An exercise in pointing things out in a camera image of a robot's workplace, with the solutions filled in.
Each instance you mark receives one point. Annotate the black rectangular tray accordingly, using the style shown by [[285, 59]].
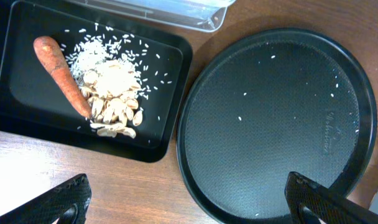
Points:
[[31, 103]]

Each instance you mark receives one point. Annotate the black round serving tray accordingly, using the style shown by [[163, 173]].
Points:
[[278, 101]]

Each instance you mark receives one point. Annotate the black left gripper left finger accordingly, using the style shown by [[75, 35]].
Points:
[[65, 203]]

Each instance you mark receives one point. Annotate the orange carrot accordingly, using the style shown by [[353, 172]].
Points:
[[50, 56]]

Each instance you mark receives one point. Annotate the clear plastic waste bin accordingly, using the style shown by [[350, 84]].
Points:
[[201, 15]]

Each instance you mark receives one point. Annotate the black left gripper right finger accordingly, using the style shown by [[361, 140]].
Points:
[[310, 202]]

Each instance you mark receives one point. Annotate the rice and nut shells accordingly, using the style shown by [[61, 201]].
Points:
[[127, 80]]

